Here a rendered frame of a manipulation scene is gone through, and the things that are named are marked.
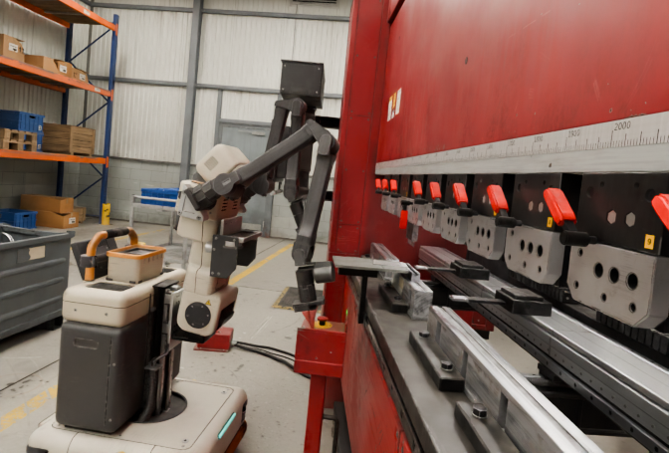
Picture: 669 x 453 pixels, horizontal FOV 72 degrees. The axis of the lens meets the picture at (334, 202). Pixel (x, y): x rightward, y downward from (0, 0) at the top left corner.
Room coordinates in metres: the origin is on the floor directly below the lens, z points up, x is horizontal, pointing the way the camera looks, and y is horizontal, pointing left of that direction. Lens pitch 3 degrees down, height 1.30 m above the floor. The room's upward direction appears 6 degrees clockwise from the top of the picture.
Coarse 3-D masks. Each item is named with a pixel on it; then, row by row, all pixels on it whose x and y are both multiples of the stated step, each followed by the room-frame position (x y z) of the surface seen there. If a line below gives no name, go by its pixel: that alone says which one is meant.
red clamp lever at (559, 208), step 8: (544, 192) 0.63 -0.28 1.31; (552, 192) 0.62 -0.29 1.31; (560, 192) 0.62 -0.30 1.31; (552, 200) 0.61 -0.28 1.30; (560, 200) 0.60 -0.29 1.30; (552, 208) 0.60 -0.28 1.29; (560, 208) 0.59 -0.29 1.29; (568, 208) 0.59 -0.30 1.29; (560, 216) 0.59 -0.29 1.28; (568, 216) 0.58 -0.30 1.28; (560, 224) 0.58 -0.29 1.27; (568, 224) 0.58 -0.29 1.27; (568, 232) 0.56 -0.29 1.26; (576, 232) 0.56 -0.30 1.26; (584, 232) 0.56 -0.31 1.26; (560, 240) 0.57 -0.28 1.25; (568, 240) 0.56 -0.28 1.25; (576, 240) 0.56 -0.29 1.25; (584, 240) 0.56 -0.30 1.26; (592, 240) 0.56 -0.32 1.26
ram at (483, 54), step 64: (448, 0) 1.40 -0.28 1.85; (512, 0) 0.92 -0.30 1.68; (576, 0) 0.68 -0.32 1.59; (640, 0) 0.55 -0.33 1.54; (448, 64) 1.32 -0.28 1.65; (512, 64) 0.89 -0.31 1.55; (576, 64) 0.66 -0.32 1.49; (640, 64) 0.53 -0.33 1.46; (384, 128) 2.37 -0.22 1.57; (448, 128) 1.25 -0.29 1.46; (512, 128) 0.85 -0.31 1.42
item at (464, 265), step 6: (456, 264) 1.73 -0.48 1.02; (462, 264) 1.67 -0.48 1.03; (468, 264) 1.68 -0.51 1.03; (474, 264) 1.69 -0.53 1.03; (432, 270) 1.69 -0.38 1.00; (438, 270) 1.70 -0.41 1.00; (444, 270) 1.70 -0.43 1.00; (450, 270) 1.70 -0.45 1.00; (456, 270) 1.70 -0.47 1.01; (462, 270) 1.66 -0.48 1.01; (468, 270) 1.66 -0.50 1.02; (474, 270) 1.66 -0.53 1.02; (480, 270) 1.66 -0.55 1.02; (486, 270) 1.66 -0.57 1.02; (462, 276) 1.66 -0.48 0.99; (468, 276) 1.66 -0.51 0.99; (474, 276) 1.66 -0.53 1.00; (480, 276) 1.66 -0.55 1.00; (486, 276) 1.66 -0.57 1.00
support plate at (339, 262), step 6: (336, 258) 1.73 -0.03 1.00; (342, 258) 1.75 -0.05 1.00; (348, 258) 1.76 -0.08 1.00; (354, 258) 1.77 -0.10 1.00; (360, 258) 1.79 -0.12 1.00; (336, 264) 1.61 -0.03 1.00; (342, 264) 1.62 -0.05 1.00; (348, 264) 1.64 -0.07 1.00; (354, 264) 1.65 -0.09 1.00; (360, 264) 1.66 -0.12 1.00; (366, 264) 1.67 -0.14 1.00; (372, 264) 1.68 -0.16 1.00; (372, 270) 1.62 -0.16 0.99; (378, 270) 1.62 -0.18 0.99; (384, 270) 1.62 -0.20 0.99; (390, 270) 1.62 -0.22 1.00; (396, 270) 1.62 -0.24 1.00; (402, 270) 1.62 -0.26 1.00
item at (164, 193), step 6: (144, 192) 4.61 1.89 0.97; (150, 192) 4.60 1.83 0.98; (156, 192) 4.59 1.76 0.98; (162, 192) 4.58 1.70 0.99; (168, 192) 4.57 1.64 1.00; (174, 192) 4.56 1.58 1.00; (168, 198) 4.58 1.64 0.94; (174, 198) 4.57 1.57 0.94; (150, 204) 4.59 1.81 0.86; (156, 204) 4.59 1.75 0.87; (162, 204) 4.58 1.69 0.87; (168, 204) 4.57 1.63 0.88; (174, 204) 4.57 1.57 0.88
